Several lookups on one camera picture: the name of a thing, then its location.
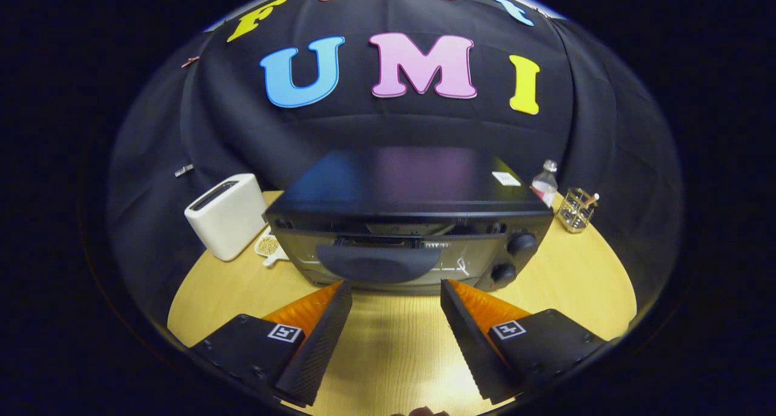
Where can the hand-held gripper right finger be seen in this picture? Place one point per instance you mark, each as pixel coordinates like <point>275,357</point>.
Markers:
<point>468,343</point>

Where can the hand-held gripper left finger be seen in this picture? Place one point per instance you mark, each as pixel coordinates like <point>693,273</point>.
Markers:
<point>324,343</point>

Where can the black toaster oven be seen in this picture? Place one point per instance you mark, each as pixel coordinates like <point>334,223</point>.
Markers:
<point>400,179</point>

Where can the white bread toaster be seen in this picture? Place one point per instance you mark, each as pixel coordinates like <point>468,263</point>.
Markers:
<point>227,222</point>

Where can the small white scoop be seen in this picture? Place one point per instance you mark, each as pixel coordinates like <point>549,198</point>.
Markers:
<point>268,245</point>

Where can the clear plastic bottle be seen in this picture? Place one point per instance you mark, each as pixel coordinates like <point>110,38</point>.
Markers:
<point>545,188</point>

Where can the small wooden stick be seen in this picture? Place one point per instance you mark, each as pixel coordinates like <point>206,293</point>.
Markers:
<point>594,196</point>

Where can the silver cloth clip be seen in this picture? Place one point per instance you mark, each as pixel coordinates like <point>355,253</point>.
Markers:
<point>183,170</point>

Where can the pink cloth clip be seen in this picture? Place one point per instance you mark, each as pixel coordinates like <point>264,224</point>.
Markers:
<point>190,61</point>

